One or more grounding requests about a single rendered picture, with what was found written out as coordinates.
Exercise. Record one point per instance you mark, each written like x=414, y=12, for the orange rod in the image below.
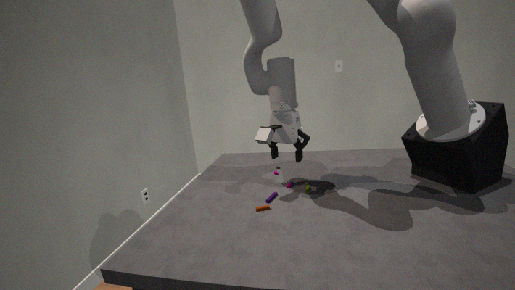
x=263, y=208

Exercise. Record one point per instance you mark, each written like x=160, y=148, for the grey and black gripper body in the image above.
x=290, y=122

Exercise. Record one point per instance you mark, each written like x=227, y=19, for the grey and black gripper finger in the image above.
x=299, y=147
x=274, y=150

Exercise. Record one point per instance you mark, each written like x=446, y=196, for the purple rod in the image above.
x=271, y=197

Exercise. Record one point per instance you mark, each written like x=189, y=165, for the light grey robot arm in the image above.
x=426, y=29

